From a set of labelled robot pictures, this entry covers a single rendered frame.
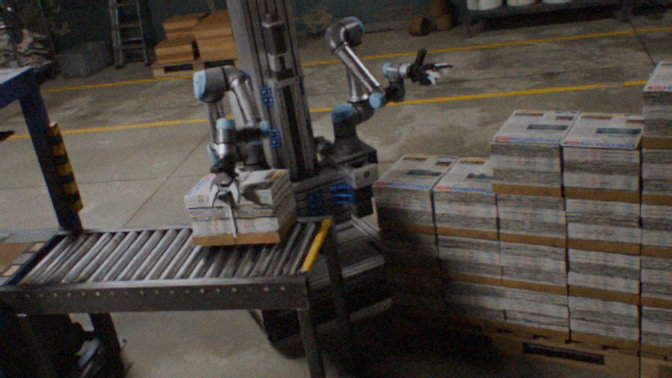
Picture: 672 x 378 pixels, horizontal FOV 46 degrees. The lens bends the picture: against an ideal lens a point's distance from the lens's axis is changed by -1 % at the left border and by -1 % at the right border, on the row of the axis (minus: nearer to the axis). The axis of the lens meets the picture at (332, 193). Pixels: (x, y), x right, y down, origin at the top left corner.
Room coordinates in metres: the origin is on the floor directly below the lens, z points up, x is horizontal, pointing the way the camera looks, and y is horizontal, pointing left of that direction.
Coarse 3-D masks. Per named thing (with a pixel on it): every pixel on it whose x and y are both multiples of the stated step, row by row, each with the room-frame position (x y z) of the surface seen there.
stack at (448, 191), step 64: (384, 192) 3.30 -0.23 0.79; (448, 192) 3.13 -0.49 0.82; (384, 256) 3.32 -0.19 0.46; (448, 256) 3.14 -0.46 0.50; (512, 256) 2.98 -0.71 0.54; (576, 256) 2.84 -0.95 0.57; (640, 256) 2.71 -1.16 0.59; (512, 320) 3.00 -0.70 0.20; (576, 320) 2.84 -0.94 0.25; (640, 320) 2.74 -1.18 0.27
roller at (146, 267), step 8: (168, 232) 3.25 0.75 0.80; (176, 232) 3.27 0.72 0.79; (168, 240) 3.18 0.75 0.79; (160, 248) 3.11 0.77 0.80; (152, 256) 3.04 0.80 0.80; (160, 256) 3.07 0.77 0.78; (144, 264) 2.97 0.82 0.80; (152, 264) 2.99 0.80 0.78; (136, 272) 2.91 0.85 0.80; (144, 272) 2.92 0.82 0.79; (136, 280) 2.86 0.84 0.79
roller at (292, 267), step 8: (312, 224) 3.09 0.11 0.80; (304, 232) 3.02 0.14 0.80; (312, 232) 3.03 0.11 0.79; (304, 240) 2.95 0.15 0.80; (296, 248) 2.89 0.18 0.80; (304, 248) 2.89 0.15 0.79; (296, 256) 2.82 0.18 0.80; (304, 256) 2.87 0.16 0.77; (288, 264) 2.76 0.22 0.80; (296, 264) 2.77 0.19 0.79; (288, 272) 2.70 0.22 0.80; (296, 272) 2.73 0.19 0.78
